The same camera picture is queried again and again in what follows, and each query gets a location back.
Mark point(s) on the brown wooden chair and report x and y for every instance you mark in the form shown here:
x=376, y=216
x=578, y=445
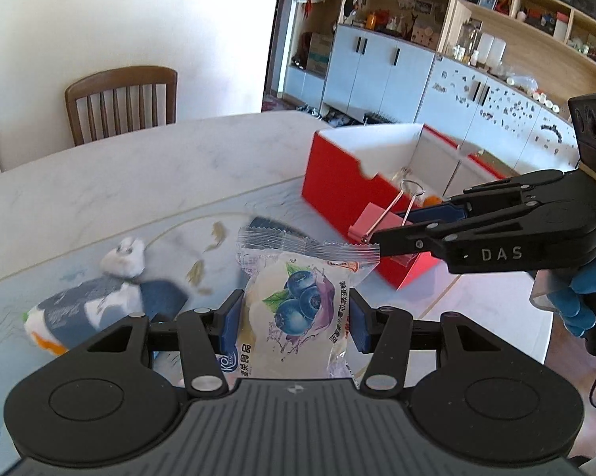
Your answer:
x=119, y=104

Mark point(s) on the printed cardboard box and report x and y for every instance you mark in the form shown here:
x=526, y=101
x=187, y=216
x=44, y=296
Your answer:
x=318, y=54

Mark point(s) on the crumpled white tissue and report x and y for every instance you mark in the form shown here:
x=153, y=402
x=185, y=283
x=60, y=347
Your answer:
x=124, y=258

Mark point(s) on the blueberry snack packet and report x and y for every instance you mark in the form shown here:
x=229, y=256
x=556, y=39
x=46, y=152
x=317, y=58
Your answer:
x=298, y=302

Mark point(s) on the pink binder clip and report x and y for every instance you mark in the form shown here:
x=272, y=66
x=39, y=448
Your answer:
x=366, y=220

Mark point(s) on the white marble desktop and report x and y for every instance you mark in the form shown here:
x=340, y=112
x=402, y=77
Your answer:
x=129, y=183

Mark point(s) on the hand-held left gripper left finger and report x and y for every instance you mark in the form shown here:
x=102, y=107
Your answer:
x=231, y=320

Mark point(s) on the orange bottle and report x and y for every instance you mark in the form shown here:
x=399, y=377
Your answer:
x=371, y=21

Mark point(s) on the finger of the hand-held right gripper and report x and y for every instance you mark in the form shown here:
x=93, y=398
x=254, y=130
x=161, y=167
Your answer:
x=431, y=212
x=412, y=243

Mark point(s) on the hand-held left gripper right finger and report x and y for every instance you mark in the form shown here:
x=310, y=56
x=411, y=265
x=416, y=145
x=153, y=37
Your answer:
x=361, y=325

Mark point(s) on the patterned door rug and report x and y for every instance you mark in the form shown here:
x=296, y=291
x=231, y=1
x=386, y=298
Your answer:
x=278, y=104

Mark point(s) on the grey wooden wall cabinet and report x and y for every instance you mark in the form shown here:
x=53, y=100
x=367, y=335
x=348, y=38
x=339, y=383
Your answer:
x=377, y=59

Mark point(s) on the red cardboard box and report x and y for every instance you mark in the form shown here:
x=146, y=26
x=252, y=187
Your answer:
x=327, y=178

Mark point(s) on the small orange clip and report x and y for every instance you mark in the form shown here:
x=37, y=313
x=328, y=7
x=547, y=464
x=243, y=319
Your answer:
x=432, y=202

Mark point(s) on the blue white orange snack bag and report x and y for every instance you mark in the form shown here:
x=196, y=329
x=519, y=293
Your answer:
x=79, y=312

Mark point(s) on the black shoe rack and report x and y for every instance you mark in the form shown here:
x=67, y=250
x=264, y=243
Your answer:
x=382, y=118

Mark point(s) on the person's right hand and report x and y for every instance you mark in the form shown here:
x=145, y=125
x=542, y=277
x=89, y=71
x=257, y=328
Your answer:
x=575, y=302

